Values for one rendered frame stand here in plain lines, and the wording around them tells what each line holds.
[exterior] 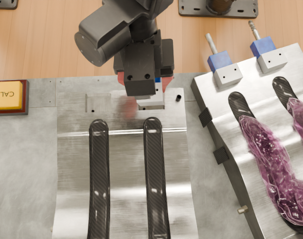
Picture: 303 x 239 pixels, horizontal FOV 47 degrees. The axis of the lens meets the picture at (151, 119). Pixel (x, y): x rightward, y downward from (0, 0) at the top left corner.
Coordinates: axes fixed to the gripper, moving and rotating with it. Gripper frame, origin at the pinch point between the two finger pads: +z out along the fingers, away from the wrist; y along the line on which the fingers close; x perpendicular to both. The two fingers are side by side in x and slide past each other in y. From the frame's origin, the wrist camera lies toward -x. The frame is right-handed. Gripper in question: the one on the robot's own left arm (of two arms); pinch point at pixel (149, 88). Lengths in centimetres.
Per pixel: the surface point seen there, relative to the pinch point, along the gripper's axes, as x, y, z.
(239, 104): 3.6, 18.6, 11.7
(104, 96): 3.3, -10.3, 5.6
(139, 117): -2.2, -2.8, 6.4
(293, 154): -9.0, 27.4, 12.7
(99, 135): -5.4, -10.9, 7.3
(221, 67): 10.2, 15.1, 6.6
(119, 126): -4.0, -6.8, 6.5
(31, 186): -11.7, -27.4, 16.1
